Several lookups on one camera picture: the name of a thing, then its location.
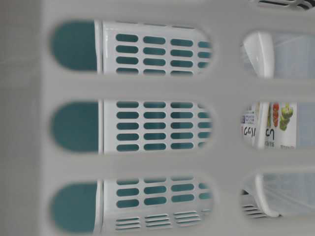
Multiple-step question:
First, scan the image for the white plastic shopping basket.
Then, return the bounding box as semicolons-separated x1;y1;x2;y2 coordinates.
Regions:
0;0;315;236

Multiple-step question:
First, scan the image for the clear plastic food container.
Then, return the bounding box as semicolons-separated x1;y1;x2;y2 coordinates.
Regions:
241;31;315;219

